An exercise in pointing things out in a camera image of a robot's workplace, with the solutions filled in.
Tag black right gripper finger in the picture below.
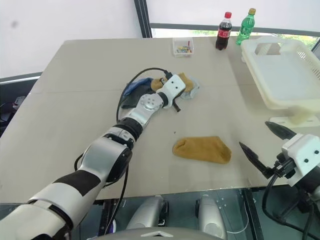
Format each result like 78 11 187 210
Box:
264 121 298 141
238 141 273 179

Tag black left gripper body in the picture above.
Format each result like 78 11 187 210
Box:
170 91 185 106

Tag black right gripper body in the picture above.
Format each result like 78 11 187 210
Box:
262 151 298 180

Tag pale blue grey sock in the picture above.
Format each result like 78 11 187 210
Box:
180 76 201 101

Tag mustard yellow sock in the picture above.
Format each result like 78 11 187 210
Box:
172 135 233 165
150 72 195 94

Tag dark grey sock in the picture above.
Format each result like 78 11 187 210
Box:
120 84 156 110

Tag white plastic basket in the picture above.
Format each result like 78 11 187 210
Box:
239 35 320 128

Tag small colourful pieces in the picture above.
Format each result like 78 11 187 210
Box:
175 38 193 54

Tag clear plastic box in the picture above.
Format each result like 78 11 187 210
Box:
171 37 195 58

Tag black window pillar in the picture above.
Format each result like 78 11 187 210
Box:
133 0 153 39

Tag silver rounded robot leg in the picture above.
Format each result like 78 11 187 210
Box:
195 194 228 240
126 195 170 231

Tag cola bottle with red cap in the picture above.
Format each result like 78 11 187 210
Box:
215 11 233 52

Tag green soda bottle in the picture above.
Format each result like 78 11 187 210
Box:
236 7 257 46

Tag grey robot torso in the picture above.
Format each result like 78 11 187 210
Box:
98 226 223 240

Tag dark clutter beside table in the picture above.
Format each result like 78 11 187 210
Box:
0 96 26 126

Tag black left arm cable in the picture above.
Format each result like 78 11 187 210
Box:
74 67 175 236

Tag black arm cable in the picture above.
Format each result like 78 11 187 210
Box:
261 172 320 240
74 67 175 236

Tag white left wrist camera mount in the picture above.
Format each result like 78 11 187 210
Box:
159 74 187 101

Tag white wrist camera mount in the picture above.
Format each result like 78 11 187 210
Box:
159 74 187 101
281 133 320 188

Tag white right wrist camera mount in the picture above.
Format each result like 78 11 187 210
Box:
281 133 320 188

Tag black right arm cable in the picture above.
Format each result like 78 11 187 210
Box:
261 172 320 240

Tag dark window frame bar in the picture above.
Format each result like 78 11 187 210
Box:
149 22 320 33

